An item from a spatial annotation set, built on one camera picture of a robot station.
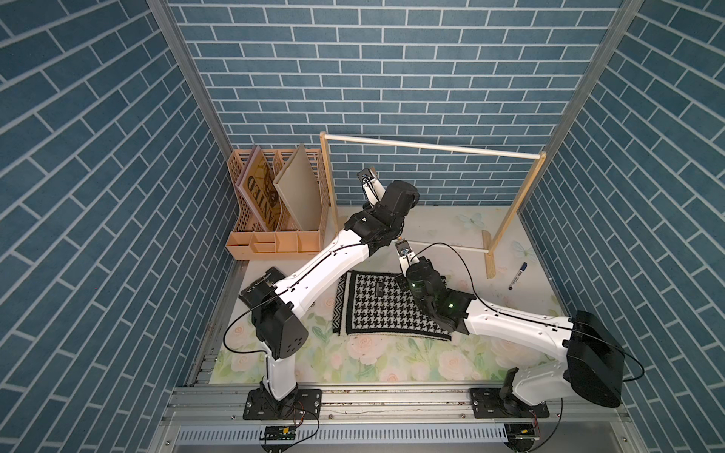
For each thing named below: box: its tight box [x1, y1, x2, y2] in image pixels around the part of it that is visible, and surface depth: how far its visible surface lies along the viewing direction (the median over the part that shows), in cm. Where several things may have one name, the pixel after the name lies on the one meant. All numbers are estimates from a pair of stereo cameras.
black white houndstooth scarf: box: [331, 269, 453, 342], surface depth 91 cm
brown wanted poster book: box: [235, 145, 282, 232], surface depth 98 cm
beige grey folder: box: [272, 143, 322, 232], surface depth 105 cm
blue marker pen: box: [507, 261, 528, 291], surface depth 102 cm
